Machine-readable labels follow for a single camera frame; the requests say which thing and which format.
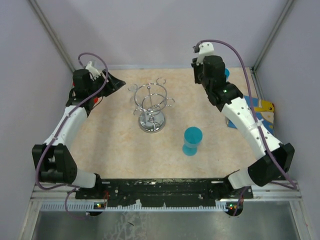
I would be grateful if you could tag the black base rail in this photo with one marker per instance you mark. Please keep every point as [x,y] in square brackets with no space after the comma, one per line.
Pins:
[159,192]

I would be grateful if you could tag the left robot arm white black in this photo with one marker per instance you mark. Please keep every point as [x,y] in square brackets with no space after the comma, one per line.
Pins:
[52,159]

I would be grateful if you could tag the right aluminium corner post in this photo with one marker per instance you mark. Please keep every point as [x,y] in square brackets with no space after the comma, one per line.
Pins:
[285,12]

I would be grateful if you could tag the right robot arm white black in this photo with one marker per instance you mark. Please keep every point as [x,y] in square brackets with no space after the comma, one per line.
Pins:
[273,158]

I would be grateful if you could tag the aluminium frame rail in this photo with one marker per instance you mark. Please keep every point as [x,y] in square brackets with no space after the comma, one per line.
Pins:
[268,193]

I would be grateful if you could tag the chrome wire glass rack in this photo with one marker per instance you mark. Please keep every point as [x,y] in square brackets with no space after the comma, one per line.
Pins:
[150,100]

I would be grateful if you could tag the white cable duct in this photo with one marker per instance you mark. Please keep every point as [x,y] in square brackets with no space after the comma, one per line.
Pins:
[91,206]

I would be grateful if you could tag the blue cartoon cloth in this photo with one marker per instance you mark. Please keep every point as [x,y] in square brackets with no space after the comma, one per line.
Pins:
[265,112]

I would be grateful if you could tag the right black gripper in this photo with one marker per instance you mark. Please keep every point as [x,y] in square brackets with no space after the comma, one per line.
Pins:
[196,72]

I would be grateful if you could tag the blue wine glass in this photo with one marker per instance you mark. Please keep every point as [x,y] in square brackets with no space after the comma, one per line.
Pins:
[192,139]
[227,73]

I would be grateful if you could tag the aluminium corner post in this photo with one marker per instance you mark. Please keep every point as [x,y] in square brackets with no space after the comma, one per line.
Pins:
[285,12]
[53,36]

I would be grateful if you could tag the left aluminium corner post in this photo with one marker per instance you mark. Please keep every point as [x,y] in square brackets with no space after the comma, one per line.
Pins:
[53,36]

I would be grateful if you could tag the red wine glass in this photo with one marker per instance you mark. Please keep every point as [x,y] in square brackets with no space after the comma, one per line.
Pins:
[95,100]

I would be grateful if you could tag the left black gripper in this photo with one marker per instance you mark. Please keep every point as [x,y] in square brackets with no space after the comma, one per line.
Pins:
[107,81]

